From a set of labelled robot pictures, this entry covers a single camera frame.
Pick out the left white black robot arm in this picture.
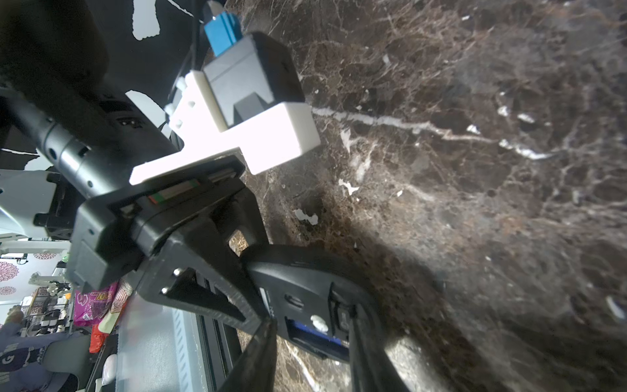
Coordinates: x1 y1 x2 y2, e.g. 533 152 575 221
1 1 268 334

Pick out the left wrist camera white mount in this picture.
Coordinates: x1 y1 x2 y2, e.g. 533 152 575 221
129 0 322 186

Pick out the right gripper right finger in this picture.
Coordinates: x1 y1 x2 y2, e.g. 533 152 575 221
349 305 408 392

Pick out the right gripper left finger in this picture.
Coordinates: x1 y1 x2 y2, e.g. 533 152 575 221
219 317 277 392

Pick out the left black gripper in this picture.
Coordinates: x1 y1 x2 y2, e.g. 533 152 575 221
67 156 268 334

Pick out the blue AA battery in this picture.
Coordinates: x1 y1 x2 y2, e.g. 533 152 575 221
286 318 349 363

